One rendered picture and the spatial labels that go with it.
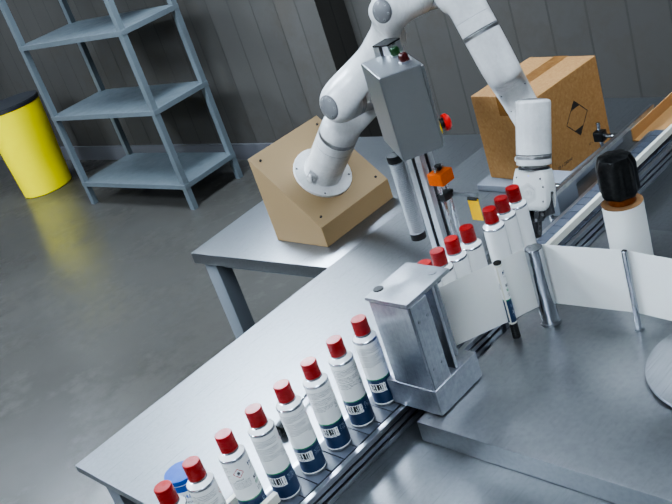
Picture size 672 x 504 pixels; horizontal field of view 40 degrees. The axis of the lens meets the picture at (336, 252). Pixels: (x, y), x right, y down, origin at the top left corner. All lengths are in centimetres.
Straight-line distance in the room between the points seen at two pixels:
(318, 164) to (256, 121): 357
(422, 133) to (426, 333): 45
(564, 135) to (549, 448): 125
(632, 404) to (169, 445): 104
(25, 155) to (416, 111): 584
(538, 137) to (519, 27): 266
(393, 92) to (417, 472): 76
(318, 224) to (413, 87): 94
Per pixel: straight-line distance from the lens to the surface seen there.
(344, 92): 254
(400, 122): 195
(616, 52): 469
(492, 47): 222
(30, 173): 762
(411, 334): 176
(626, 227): 205
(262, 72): 611
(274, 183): 284
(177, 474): 197
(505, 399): 186
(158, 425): 229
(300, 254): 282
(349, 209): 285
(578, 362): 192
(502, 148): 280
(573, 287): 199
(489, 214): 212
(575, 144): 280
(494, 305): 198
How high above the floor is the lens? 199
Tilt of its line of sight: 25 degrees down
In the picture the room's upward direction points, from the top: 19 degrees counter-clockwise
